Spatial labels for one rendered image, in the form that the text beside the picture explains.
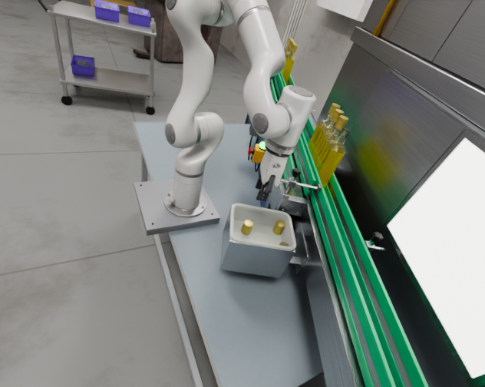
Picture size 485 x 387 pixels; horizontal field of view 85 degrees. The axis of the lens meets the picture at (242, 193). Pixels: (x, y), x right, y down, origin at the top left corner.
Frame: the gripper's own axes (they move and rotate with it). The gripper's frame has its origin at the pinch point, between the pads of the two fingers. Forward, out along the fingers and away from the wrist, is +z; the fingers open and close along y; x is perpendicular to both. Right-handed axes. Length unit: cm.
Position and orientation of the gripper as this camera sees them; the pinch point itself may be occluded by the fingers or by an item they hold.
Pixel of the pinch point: (262, 190)
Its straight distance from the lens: 83.5
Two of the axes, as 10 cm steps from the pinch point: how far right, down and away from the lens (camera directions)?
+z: -2.5, 7.4, 6.3
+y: -0.2, -6.5, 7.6
